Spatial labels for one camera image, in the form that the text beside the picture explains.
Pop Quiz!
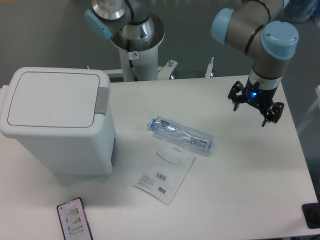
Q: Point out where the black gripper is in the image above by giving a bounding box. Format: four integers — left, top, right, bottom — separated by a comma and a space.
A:
227, 79, 285, 127

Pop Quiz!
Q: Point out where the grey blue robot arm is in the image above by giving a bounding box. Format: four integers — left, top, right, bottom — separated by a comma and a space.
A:
211, 0, 299, 124

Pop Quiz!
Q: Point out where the silver blue second robot arm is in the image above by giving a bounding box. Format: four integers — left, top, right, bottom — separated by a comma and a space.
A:
84, 0, 150, 40

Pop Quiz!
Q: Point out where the white plastic trash can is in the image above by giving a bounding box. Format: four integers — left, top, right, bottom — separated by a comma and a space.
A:
0, 67, 116, 177

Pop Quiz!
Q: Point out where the white trash can lid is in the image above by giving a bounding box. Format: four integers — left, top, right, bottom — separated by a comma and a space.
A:
7, 72, 100, 128

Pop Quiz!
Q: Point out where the clear plastic water bottle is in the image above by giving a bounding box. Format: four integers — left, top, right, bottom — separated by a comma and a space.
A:
146, 116, 214, 156

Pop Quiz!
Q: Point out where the blue plastic bag background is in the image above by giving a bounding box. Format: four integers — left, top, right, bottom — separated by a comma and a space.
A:
279, 0, 320, 23

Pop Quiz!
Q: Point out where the clear plastic packaging bag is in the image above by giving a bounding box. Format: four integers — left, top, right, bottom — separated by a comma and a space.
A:
134, 140, 196, 206

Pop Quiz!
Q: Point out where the black device at table edge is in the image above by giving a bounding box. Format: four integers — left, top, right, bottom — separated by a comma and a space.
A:
301, 202, 320, 229

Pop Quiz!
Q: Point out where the grey lid push button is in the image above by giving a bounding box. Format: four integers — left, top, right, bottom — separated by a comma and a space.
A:
94, 87, 110, 115

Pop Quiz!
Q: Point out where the black smartphone lit screen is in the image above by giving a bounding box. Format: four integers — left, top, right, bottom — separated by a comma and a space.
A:
56, 197, 93, 240

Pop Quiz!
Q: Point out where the white clamp post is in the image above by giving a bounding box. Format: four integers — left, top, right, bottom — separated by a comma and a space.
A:
204, 57, 215, 78

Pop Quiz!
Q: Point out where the white table frame bracket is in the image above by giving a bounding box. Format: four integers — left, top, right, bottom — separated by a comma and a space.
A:
157, 59, 178, 80

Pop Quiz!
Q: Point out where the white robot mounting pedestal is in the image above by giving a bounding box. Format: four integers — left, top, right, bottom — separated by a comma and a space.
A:
111, 13, 165, 82

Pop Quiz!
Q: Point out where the black cable on pedestal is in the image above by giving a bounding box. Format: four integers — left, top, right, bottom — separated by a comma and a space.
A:
126, 39, 139, 82

